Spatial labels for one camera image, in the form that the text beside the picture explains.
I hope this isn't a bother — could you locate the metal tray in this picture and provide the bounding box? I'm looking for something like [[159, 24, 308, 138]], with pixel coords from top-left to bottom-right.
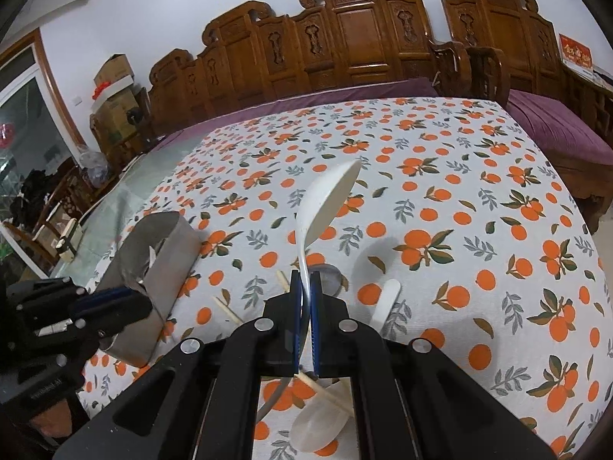
[[98, 211, 202, 367]]

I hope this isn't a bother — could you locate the glass sliding door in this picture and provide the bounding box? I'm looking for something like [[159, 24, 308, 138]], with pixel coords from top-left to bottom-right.
[[0, 29, 87, 231]]

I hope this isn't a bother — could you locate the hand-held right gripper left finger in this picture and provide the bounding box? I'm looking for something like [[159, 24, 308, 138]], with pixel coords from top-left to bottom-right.
[[52, 271, 305, 460]]

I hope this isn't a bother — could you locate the carved wooden sofa bench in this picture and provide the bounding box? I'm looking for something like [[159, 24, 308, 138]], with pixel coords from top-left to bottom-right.
[[139, 0, 472, 140]]

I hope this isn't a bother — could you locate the black cloth pile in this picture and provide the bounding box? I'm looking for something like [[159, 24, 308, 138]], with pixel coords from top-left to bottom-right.
[[10, 168, 68, 221]]

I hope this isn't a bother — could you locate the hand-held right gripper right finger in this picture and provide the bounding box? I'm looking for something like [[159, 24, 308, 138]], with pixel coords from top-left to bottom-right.
[[309, 271, 559, 460]]

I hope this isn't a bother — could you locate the orange print tablecloth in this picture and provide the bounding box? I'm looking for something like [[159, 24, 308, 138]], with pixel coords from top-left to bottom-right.
[[77, 97, 605, 460]]

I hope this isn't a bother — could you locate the wooden chair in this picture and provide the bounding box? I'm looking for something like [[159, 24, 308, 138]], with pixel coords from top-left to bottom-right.
[[29, 163, 120, 260]]

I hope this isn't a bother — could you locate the small cardboard box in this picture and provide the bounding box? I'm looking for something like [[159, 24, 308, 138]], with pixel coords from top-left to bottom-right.
[[93, 54, 134, 88]]

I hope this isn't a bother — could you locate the large white spoon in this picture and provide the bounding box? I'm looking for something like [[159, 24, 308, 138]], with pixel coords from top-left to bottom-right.
[[296, 158, 363, 298]]

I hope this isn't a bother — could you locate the white flat box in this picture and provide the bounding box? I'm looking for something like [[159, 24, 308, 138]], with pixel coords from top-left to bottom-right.
[[91, 79, 137, 106]]

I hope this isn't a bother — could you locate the wooden side table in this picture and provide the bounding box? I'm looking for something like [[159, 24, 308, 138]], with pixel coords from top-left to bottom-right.
[[560, 64, 613, 135]]

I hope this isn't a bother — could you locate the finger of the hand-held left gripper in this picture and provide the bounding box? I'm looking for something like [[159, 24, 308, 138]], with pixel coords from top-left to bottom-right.
[[72, 286, 154, 319], [67, 314, 144, 346]]

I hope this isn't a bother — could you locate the carved wooden armchair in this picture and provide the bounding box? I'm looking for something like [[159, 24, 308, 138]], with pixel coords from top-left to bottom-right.
[[441, 0, 613, 235]]

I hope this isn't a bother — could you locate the purple armchair cushion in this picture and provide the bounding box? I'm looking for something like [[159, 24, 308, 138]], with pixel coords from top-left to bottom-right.
[[506, 89, 613, 168]]

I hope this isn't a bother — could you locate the red desk calendar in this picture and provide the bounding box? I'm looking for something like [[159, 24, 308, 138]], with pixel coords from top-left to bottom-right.
[[558, 33, 595, 75]]

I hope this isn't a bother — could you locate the long purple sofa cushion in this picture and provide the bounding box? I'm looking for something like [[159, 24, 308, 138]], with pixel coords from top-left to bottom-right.
[[153, 77, 441, 142]]

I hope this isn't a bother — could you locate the large cardboard box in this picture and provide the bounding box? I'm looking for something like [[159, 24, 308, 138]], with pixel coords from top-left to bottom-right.
[[90, 89, 149, 154]]

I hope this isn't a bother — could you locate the crumpled plastic bag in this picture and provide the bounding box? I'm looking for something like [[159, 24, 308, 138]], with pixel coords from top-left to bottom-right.
[[77, 146, 108, 187]]

